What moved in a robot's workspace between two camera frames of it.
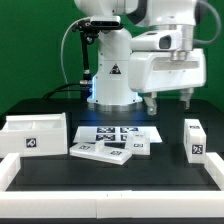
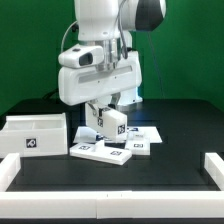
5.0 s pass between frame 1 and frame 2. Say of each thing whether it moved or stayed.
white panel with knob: stayed
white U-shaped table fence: stayed
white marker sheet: stayed
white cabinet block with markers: moved
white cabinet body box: stayed
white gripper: moved
